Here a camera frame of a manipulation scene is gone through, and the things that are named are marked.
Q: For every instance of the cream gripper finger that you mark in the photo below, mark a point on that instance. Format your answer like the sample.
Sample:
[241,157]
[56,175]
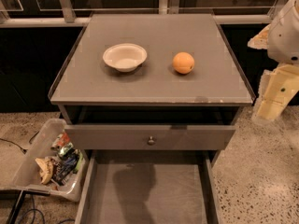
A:
[260,41]
[277,88]

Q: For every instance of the orange fruit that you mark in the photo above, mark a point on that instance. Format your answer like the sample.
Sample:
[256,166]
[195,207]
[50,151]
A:
[183,63]

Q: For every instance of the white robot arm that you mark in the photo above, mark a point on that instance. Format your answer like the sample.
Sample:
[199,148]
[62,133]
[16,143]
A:
[281,40]

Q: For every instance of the grey drawer cabinet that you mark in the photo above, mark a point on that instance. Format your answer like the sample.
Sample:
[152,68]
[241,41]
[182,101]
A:
[90,92]

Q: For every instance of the round metal drawer knob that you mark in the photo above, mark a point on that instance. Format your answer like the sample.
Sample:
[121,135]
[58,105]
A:
[151,141]

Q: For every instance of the grey open middle drawer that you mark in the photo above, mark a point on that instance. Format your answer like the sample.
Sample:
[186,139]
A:
[149,187]

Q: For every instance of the grey top drawer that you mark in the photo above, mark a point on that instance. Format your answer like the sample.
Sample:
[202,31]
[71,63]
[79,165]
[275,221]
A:
[135,137]

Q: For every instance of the white bowl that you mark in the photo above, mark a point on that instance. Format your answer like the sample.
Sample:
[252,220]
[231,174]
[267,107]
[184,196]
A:
[125,57]

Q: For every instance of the red snack can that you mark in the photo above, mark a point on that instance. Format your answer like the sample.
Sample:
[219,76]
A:
[61,140]

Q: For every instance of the green snack packet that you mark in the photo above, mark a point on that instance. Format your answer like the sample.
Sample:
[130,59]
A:
[65,149]

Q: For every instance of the blue black snack bag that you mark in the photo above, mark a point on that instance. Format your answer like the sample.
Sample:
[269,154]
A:
[62,168]

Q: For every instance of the tan crumpled wrapper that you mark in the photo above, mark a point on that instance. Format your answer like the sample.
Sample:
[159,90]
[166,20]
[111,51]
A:
[46,169]

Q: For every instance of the clear plastic bin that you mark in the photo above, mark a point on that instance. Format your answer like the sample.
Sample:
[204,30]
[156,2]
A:
[27,177]

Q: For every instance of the metal railing frame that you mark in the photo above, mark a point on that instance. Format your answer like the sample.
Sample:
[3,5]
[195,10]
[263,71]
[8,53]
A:
[58,13]

